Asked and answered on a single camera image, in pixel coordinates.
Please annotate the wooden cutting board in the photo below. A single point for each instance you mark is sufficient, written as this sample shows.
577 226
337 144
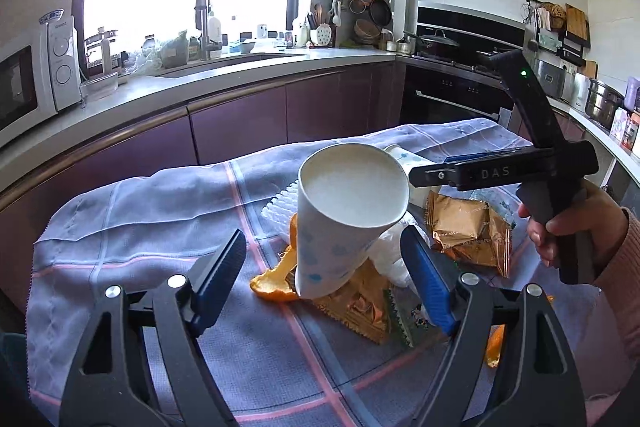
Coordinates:
576 28

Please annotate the gold snack wrapper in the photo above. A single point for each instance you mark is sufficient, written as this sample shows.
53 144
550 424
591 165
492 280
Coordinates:
360 304

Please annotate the small white foam net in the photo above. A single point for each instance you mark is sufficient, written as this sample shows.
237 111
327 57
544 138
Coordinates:
281 209

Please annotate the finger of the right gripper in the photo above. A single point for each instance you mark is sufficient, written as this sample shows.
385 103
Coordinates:
450 174
474 156

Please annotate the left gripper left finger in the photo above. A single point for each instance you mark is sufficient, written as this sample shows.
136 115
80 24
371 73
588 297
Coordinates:
110 380

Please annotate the white soap bottle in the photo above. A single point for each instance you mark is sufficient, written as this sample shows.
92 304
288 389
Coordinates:
214 35

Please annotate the purple lower cabinets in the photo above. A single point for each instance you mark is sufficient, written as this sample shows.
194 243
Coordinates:
155 123

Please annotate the person's right hand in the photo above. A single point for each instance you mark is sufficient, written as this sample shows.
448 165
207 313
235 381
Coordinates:
597 214

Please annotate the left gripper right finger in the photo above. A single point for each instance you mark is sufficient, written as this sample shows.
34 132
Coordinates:
536 383

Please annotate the dotted paper cup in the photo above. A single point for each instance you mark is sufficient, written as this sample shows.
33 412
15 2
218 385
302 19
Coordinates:
347 196
418 189

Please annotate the gold foil wrapper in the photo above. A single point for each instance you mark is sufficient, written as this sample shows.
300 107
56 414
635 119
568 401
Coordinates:
470 230

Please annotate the pink sleeve right forearm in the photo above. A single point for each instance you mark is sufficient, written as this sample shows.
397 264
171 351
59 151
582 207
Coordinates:
620 283

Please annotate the steel pot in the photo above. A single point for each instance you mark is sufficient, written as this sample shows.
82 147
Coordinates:
602 103

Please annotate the white tissue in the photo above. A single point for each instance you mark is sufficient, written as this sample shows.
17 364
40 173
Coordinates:
385 252

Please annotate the black built-in stove oven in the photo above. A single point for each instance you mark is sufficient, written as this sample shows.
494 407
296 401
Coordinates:
447 77

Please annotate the small green candy wrapper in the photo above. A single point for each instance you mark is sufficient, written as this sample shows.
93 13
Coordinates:
407 316

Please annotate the silver kitchen faucet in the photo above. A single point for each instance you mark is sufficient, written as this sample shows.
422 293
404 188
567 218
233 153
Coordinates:
202 9

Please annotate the orange peel piece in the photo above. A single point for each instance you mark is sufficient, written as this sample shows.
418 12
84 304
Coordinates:
272 285
495 344

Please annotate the purple plaid tablecloth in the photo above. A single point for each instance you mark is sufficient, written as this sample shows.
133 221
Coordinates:
275 365

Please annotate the white dotted utensil holder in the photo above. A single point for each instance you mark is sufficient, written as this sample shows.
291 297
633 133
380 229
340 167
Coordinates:
323 35

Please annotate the white microwave oven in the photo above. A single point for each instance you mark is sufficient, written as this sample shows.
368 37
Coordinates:
40 75

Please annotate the black frying pan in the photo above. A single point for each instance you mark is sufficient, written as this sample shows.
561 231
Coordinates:
380 13

